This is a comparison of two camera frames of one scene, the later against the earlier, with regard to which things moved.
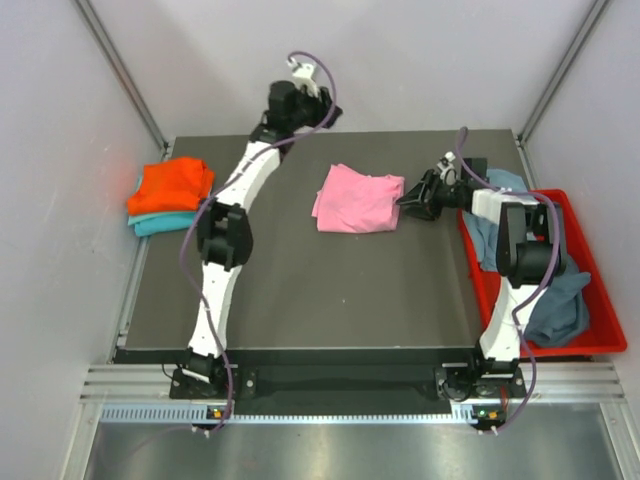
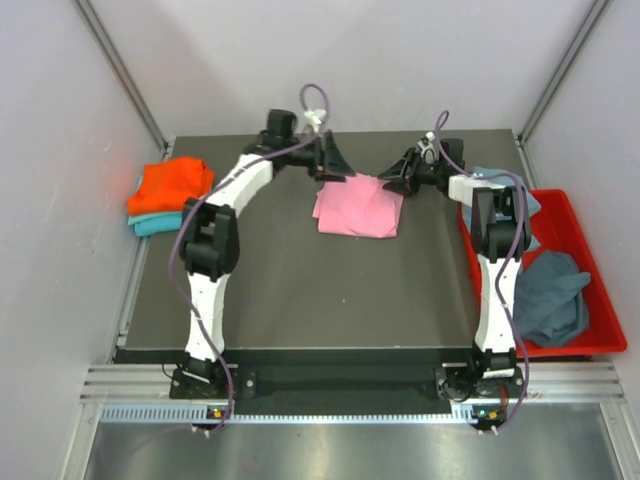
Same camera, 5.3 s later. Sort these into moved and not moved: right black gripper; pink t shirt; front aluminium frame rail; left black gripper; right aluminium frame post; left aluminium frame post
Moved: left black gripper; right black gripper
Not moved: front aluminium frame rail; left aluminium frame post; pink t shirt; right aluminium frame post
